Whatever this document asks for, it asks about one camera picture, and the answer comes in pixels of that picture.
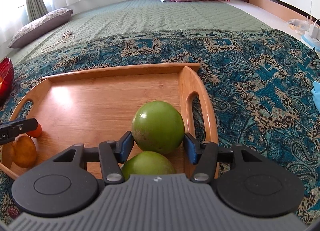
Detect large orange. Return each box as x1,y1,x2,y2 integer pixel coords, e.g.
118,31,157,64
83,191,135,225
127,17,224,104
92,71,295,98
11,135,37,168

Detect tangerine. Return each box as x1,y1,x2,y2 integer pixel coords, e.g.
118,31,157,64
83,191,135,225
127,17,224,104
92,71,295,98
26,123,42,138

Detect green apple front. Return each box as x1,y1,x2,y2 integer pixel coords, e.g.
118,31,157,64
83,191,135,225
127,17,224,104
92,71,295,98
121,151,176,181

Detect green apple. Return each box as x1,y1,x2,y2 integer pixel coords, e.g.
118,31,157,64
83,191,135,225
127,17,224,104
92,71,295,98
131,100,184,155
121,151,176,181

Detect wooden serving tray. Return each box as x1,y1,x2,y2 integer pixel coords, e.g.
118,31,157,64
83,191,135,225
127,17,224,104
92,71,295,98
0,62,220,181

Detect red glass bowl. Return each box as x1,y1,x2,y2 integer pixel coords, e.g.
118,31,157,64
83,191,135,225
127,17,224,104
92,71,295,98
0,57,14,106

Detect teal paisley cloth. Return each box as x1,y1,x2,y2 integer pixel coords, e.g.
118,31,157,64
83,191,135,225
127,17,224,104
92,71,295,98
1,29,319,225

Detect floral grey pillow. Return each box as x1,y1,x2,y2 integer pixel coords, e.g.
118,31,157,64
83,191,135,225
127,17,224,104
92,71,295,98
9,8,73,49

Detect light blue cloth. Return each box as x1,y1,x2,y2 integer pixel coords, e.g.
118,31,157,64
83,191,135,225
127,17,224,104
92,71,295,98
311,81,320,112

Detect green quilted mattress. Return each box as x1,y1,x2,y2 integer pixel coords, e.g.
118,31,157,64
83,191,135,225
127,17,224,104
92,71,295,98
7,0,269,65

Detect clear plastic bag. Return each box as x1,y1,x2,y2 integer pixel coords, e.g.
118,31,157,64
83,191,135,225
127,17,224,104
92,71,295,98
287,18,310,34

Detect beige cord on mattress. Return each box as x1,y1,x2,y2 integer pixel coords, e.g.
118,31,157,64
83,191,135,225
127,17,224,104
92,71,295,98
41,30,75,53

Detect white charger with cable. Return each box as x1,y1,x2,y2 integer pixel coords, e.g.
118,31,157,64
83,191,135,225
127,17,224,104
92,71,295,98
299,15,320,55

